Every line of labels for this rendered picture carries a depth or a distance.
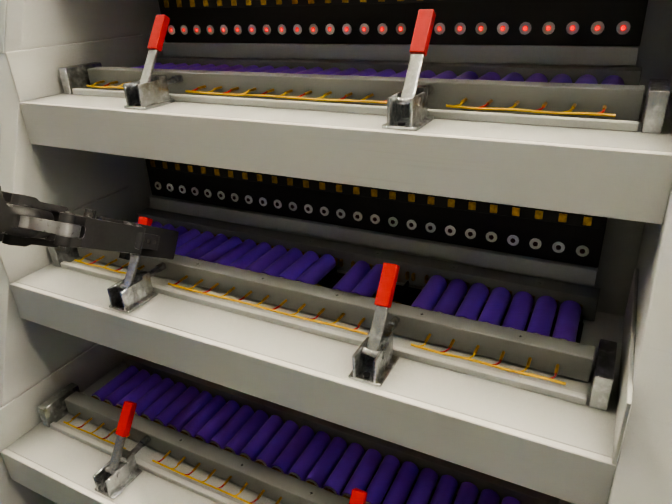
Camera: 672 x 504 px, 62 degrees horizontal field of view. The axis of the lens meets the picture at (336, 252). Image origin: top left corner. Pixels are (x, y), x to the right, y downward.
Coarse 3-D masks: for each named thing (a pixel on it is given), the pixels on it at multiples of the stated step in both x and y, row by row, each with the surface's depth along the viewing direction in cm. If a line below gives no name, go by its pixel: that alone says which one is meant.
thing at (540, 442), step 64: (128, 192) 74; (0, 256) 59; (64, 256) 64; (448, 256) 56; (512, 256) 53; (64, 320) 59; (128, 320) 53; (192, 320) 53; (256, 320) 52; (320, 320) 52; (256, 384) 48; (320, 384) 45; (384, 384) 43; (448, 384) 43; (576, 384) 42; (448, 448) 41; (512, 448) 38; (576, 448) 37
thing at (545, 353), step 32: (96, 256) 64; (224, 288) 57; (256, 288) 54; (288, 288) 53; (320, 288) 52; (352, 320) 50; (416, 320) 47; (448, 320) 47; (480, 352) 45; (512, 352) 44; (544, 352) 43; (576, 352) 42
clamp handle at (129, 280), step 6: (138, 222) 56; (144, 222) 55; (150, 222) 56; (132, 258) 55; (138, 258) 55; (132, 264) 55; (132, 270) 55; (126, 276) 55; (132, 276) 55; (126, 282) 55; (132, 282) 55
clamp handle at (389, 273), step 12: (384, 264) 45; (396, 264) 44; (384, 276) 44; (396, 276) 44; (384, 288) 44; (384, 300) 44; (384, 312) 44; (372, 324) 44; (384, 324) 44; (372, 336) 44; (372, 348) 44
